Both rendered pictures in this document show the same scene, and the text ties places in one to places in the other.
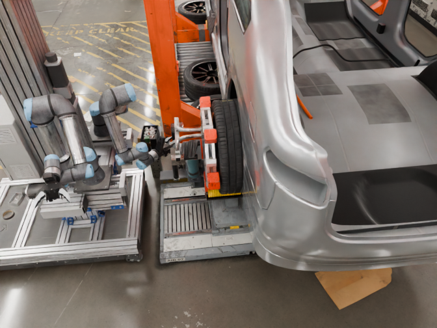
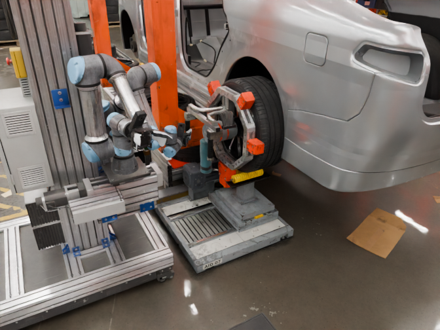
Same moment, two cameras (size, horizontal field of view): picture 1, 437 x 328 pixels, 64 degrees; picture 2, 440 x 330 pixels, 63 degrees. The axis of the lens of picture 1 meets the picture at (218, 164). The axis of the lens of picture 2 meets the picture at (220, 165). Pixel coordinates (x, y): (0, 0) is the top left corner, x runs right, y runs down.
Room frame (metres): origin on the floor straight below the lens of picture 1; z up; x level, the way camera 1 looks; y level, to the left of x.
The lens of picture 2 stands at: (-0.22, 1.07, 1.84)
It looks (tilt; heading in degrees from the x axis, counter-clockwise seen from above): 29 degrees down; 336
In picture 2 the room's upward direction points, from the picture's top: 1 degrees clockwise
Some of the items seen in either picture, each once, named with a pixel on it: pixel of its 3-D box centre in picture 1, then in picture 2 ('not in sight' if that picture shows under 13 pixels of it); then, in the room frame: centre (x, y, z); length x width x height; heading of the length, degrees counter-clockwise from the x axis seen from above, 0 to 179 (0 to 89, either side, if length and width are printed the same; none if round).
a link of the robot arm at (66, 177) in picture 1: (62, 177); (125, 142); (1.33, 0.85, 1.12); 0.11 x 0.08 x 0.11; 109
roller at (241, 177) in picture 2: (224, 192); (247, 175); (1.74, -0.04, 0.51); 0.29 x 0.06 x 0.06; 96
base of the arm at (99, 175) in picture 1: (91, 172); (124, 160); (1.62, 0.83, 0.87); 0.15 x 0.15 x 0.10
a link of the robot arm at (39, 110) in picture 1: (52, 138); (92, 111); (1.57, 0.96, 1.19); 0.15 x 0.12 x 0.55; 109
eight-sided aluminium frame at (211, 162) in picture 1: (208, 148); (228, 128); (1.85, 0.07, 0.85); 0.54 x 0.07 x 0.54; 6
